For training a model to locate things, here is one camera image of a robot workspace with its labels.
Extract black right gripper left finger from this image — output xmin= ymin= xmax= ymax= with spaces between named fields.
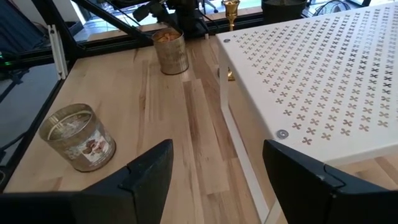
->
xmin=0 ymin=139 xmax=174 ymax=224

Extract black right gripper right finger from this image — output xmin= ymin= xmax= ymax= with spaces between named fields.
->
xmin=262 ymin=139 xmax=398 ymax=224

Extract silver candle jar picture label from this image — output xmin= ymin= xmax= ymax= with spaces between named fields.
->
xmin=39 ymin=103 xmax=117 ymax=173

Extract silver candle jar orange wax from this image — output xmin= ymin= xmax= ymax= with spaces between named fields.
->
xmin=151 ymin=27 xmax=190 ymax=76

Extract short brass candlestick holder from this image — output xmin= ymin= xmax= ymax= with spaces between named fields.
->
xmin=221 ymin=0 xmax=241 ymax=82

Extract white perforated metal shelf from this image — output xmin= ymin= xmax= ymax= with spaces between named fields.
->
xmin=216 ymin=1 xmax=398 ymax=224

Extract black floor fan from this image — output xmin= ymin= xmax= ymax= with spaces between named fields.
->
xmin=312 ymin=0 xmax=353 ymax=17

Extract black plant pot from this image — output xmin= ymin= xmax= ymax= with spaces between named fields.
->
xmin=261 ymin=0 xmax=308 ymax=24

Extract white frame bracket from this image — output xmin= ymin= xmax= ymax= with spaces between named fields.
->
xmin=48 ymin=24 xmax=68 ymax=80

